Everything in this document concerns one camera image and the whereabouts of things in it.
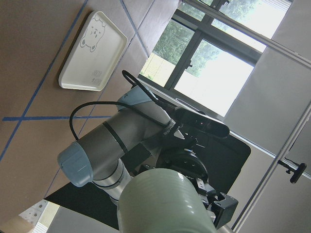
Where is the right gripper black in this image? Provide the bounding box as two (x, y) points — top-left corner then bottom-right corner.
(138, 131), (239, 229)

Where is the pale green cup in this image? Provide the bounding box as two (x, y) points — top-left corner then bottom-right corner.
(117, 168), (216, 233)

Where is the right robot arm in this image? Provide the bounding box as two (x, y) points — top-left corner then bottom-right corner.
(57, 86), (238, 233)

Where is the white bear tray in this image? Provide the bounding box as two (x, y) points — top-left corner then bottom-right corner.
(58, 11), (128, 91)

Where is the black clamp on frame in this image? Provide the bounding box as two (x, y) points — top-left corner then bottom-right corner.
(277, 160), (307, 184)

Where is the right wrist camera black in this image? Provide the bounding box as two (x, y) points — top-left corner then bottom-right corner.
(174, 107), (230, 138)

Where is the aluminium frame post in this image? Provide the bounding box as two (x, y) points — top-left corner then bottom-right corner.
(232, 108), (311, 233)

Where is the window frame dark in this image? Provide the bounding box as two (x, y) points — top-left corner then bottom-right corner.
(137, 0), (291, 117)

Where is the right camera cable black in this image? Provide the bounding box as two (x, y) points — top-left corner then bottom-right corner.
(69, 69), (175, 141)

